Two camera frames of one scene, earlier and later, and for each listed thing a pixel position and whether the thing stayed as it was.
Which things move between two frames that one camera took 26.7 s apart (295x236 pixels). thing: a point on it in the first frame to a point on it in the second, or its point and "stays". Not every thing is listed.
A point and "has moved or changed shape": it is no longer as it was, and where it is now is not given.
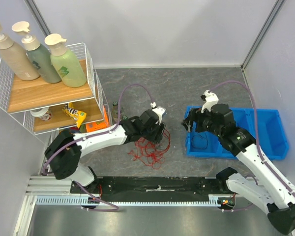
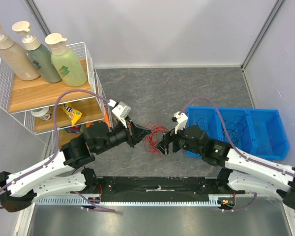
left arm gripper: [158, 138] to [135, 133]
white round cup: [44, 113] stays
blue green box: [81, 129] stays
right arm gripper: [191, 119] to [170, 141]
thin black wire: [199, 136] to [233, 129]
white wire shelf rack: [50, 106] stays
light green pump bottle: [68, 67] stays
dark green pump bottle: [40, 54] stays
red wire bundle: [150, 153] has moved or changed shape
